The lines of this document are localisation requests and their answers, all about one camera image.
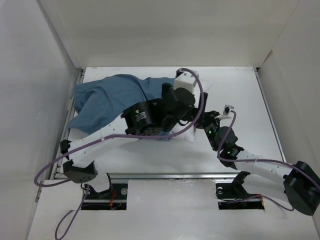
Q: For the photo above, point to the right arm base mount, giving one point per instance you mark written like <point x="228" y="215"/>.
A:
<point x="233" y="196"/>

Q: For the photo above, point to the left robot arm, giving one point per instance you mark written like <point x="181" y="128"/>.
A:
<point x="107" y="132"/>

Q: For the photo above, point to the blue pillowcase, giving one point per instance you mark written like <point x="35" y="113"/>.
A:
<point x="97" y="103"/>

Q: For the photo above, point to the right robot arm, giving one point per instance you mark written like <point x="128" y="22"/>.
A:
<point x="299" y="183"/>

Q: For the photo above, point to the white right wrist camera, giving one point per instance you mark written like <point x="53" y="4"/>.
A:
<point x="225" y="113"/>

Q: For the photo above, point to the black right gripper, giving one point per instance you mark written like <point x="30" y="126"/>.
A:
<point x="208" y="117"/>

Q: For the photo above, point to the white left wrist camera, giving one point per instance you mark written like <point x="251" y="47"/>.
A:
<point x="186" y="80"/>

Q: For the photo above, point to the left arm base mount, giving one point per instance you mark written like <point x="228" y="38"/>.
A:
<point x="114" y="199"/>

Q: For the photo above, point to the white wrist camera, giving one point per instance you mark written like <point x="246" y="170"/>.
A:
<point x="186" y="80"/>
<point x="225" y="113"/>

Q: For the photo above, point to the white pillow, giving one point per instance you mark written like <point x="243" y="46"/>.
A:
<point x="149" y="107"/>

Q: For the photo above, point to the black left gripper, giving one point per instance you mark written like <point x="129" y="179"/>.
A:
<point x="192" y="115"/>

